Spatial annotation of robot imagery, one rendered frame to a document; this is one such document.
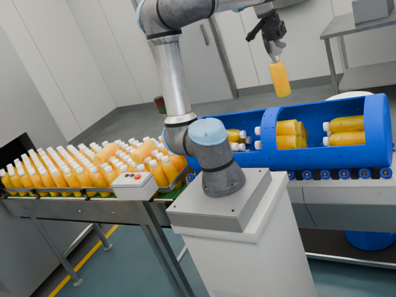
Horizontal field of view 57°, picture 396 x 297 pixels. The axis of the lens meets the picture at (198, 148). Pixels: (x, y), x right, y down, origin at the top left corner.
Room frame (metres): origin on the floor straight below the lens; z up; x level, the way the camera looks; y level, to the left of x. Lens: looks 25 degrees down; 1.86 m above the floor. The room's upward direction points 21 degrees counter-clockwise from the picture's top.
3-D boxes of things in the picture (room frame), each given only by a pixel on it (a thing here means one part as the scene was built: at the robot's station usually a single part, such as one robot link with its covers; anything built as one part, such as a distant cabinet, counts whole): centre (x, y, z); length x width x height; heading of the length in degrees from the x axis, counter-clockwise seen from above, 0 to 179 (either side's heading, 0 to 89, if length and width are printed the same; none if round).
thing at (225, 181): (1.07, -0.04, 1.25); 0.15 x 0.15 x 0.10
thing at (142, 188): (1.63, 0.36, 1.05); 0.20 x 0.10 x 0.10; 53
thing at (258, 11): (1.52, -0.46, 1.64); 0.08 x 0.08 x 0.05
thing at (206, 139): (1.08, -0.04, 1.37); 0.13 x 0.12 x 0.14; 34
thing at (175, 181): (1.78, 0.09, 0.96); 0.40 x 0.01 x 0.03; 143
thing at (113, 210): (2.25, 0.72, 0.45); 1.64 x 0.48 x 0.90; 53
